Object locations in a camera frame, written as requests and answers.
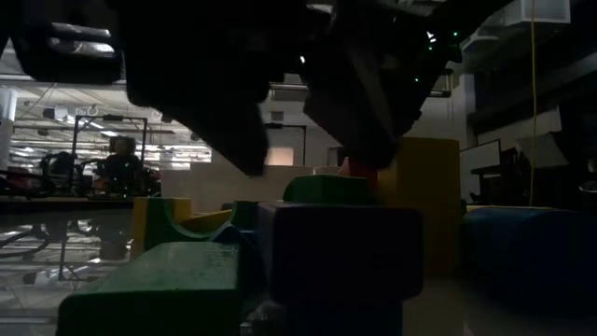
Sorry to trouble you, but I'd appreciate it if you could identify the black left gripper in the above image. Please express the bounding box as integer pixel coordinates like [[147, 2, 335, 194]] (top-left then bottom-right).
[[106, 0, 309, 177]]

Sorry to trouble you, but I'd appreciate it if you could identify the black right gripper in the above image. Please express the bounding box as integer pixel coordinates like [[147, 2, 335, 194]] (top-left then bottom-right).
[[302, 0, 509, 170]]

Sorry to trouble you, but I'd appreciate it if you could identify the red wooden long block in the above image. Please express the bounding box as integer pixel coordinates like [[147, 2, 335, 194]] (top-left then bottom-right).
[[339, 157, 380, 189]]

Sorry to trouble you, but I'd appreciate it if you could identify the green wooden long block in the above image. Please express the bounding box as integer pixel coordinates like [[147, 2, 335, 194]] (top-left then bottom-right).
[[54, 241, 243, 336]]

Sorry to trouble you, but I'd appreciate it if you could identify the blue wooden long block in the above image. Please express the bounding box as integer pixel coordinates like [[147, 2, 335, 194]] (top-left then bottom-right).
[[257, 201, 424, 304], [463, 206, 597, 304]]

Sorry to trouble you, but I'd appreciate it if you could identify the white plastic bin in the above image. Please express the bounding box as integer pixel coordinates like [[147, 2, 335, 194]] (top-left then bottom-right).
[[188, 162, 299, 214], [311, 165, 349, 178], [160, 170, 192, 200]]

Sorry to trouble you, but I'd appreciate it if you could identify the green wooden cylinder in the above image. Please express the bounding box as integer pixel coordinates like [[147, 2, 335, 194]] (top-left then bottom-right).
[[230, 200, 261, 231]]

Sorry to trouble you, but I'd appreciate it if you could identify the grey overhead light bar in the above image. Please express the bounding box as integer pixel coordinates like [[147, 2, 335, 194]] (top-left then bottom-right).
[[268, 82, 452, 98]]

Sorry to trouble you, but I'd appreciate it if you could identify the yellow wooden long block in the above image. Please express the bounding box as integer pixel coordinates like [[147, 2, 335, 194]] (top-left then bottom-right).
[[180, 209, 233, 234]]

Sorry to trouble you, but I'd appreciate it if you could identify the green wooden cube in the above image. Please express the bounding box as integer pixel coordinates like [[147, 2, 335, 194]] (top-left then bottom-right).
[[283, 175, 380, 205]]

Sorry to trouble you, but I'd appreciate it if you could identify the person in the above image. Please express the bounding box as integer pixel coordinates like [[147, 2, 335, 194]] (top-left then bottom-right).
[[100, 135, 146, 197]]

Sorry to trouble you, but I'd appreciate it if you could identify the white board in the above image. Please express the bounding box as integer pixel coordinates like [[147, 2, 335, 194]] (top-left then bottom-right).
[[459, 138, 503, 203]]

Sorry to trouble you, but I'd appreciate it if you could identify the dark background table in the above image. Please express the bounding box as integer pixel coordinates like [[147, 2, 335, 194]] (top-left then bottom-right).
[[0, 195, 162, 216]]

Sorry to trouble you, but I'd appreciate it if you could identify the white column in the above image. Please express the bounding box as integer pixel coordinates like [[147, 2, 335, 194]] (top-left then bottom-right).
[[0, 87, 19, 170]]

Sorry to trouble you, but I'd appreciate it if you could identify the black metal frame rig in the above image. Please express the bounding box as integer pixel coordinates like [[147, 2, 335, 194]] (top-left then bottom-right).
[[69, 115, 148, 197]]

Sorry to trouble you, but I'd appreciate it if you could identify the yellow hanging cable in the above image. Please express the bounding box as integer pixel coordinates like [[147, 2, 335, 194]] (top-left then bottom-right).
[[530, 0, 538, 206]]

